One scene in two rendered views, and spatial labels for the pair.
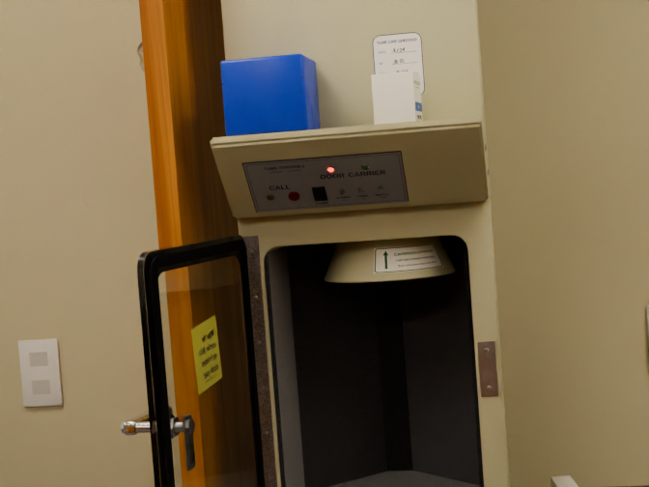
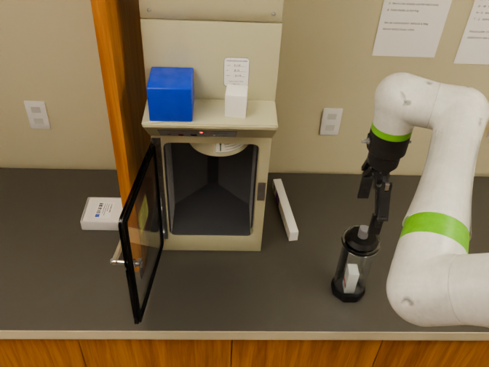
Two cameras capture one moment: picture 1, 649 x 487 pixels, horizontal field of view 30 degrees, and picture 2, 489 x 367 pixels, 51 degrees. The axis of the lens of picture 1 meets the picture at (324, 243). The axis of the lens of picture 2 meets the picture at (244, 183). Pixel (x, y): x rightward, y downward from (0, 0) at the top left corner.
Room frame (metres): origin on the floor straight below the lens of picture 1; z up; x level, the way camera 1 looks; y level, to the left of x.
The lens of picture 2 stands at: (0.42, 0.10, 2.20)
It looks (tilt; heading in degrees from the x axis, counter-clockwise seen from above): 41 degrees down; 348
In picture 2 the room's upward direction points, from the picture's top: 3 degrees clockwise
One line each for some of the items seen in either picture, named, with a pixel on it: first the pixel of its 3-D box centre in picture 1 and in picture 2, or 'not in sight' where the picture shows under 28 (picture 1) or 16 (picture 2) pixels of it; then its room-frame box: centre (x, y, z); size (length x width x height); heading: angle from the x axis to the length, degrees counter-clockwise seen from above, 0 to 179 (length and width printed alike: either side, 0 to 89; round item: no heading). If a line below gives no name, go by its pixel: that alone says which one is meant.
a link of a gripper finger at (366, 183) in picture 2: not in sight; (364, 188); (1.38, -0.45, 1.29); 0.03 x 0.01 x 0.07; 81
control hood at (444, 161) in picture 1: (352, 169); (210, 128); (1.47, -0.04, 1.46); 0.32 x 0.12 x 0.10; 81
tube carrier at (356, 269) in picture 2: not in sight; (354, 263); (1.31, -0.44, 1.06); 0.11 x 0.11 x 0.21
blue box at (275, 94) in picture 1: (271, 98); (171, 94); (1.48, 0.05, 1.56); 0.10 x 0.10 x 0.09; 81
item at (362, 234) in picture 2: not in sight; (362, 236); (1.31, -0.44, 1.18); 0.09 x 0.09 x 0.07
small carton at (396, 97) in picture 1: (397, 99); (236, 101); (1.46, -0.10, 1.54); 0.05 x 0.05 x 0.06; 76
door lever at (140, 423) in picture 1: (158, 420); (125, 251); (1.33, 0.20, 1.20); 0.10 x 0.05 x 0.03; 163
